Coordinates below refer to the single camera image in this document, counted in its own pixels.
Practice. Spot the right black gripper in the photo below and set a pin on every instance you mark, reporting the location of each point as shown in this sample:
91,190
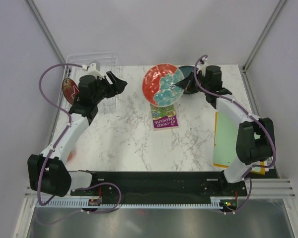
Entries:
186,83

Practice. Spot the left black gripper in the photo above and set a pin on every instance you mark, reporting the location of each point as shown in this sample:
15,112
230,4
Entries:
117,86

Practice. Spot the dark teal glazed plate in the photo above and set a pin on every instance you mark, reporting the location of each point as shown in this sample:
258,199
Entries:
188,72

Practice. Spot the red and blue plate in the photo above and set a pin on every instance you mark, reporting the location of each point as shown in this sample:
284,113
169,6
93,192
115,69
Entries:
159,85

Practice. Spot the red floral small plate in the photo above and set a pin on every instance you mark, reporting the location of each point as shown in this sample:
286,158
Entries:
69,89

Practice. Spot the grey-blue plate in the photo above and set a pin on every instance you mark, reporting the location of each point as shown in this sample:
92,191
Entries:
186,92

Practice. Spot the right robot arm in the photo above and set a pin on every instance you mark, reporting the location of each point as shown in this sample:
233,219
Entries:
255,141

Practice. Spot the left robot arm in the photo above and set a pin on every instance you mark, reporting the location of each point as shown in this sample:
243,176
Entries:
47,171

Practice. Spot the purple treehouse book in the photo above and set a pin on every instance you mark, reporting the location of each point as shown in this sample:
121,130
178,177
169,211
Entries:
164,117

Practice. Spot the green paper folder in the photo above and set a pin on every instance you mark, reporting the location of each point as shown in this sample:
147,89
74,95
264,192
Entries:
226,130

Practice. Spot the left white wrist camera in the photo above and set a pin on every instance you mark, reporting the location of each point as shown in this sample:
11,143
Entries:
93,69

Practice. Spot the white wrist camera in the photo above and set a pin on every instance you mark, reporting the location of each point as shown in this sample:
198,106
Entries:
93,69
203,63

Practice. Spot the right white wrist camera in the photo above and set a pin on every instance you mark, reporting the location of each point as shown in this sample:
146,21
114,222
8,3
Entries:
203,63

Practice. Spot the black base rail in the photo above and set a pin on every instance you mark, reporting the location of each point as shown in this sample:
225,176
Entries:
116,195

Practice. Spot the aluminium frame rail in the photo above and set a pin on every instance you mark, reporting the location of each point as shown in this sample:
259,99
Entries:
189,184

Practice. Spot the white slotted cable duct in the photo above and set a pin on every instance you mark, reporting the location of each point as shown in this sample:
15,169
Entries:
85,203

